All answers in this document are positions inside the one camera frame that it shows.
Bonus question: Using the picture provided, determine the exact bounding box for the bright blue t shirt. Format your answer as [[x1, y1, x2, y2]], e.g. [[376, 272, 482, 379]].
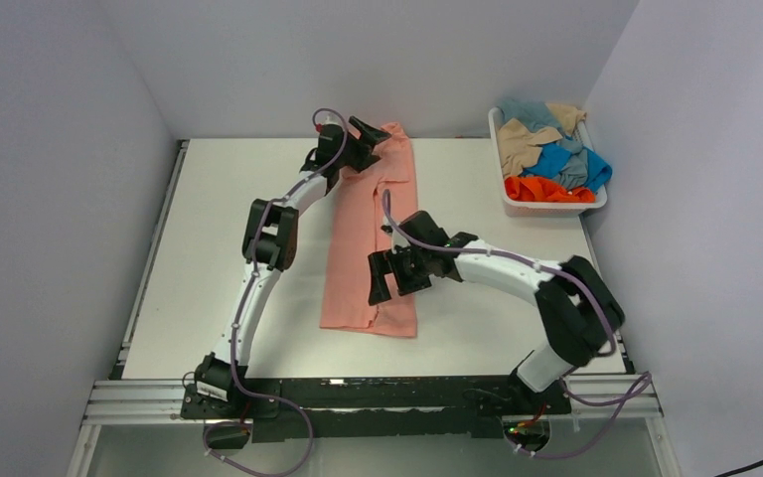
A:
[[520, 139, 613, 193]]

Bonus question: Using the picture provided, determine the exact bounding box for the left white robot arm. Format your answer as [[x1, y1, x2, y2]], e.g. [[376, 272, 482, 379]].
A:
[[187, 109, 391, 417]]

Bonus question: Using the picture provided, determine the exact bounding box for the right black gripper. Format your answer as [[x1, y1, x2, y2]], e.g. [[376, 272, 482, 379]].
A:
[[369, 244, 432, 305]]

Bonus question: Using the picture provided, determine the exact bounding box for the pink t shirt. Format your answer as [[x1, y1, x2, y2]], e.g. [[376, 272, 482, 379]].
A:
[[320, 122, 417, 338]]

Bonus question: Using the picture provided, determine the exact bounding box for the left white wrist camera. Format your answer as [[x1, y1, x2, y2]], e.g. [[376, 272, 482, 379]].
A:
[[312, 110, 346, 134]]

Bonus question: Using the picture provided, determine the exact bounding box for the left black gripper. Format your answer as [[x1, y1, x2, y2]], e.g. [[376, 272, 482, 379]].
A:
[[335, 118, 390, 175]]

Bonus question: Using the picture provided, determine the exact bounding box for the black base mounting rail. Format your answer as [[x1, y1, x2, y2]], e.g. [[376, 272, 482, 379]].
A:
[[179, 376, 571, 444]]

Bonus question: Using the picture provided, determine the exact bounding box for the beige t shirt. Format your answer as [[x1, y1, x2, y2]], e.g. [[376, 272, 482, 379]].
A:
[[496, 100, 588, 179]]

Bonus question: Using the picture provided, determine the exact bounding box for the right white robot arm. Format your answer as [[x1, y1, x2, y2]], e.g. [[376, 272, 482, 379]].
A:
[[368, 211, 625, 412]]

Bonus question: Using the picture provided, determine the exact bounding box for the white plastic laundry basket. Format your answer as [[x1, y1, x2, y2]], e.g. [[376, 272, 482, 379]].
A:
[[487, 106, 609, 218]]

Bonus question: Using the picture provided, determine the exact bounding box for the grey blue t shirt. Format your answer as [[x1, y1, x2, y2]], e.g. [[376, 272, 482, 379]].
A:
[[498, 95, 589, 190]]

